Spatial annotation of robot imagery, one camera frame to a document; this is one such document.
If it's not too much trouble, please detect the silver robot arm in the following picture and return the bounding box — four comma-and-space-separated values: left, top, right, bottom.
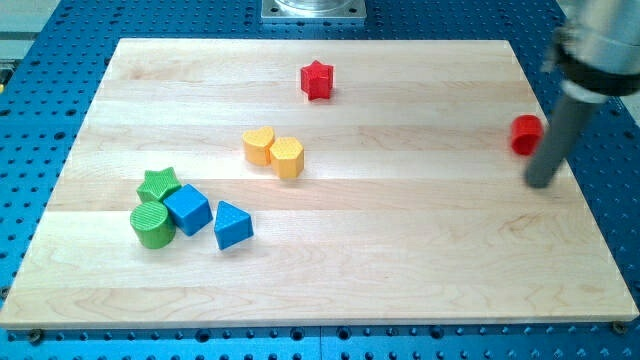
546, 0, 639, 104

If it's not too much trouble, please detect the red star block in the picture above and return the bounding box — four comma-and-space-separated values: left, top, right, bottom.
300, 60, 334, 101

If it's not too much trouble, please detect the wooden board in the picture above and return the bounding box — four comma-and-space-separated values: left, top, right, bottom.
1, 38, 638, 329

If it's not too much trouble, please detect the green star block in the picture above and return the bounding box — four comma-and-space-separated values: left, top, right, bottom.
136, 167, 182, 203

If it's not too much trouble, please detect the yellow hexagon block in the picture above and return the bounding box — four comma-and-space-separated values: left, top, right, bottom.
270, 137, 304, 179

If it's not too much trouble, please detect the yellow heart block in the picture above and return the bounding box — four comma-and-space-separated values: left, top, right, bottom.
242, 126, 275, 166

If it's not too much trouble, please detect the blue triangle block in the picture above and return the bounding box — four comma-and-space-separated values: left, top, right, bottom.
214, 201, 254, 250

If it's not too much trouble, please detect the blue cube block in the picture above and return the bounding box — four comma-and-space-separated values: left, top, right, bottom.
163, 184, 213, 236

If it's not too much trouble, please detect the green cylinder block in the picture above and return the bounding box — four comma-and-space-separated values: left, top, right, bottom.
130, 201, 176, 249

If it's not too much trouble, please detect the red cylinder block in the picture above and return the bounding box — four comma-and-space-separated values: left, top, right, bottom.
510, 114, 544, 156

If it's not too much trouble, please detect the gray pusher rod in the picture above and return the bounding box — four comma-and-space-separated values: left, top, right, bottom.
523, 94, 602, 188

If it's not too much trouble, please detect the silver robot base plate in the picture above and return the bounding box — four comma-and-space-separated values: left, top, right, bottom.
261, 0, 367, 22

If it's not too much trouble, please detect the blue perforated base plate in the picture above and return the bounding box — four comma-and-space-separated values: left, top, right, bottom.
1, 1, 639, 359

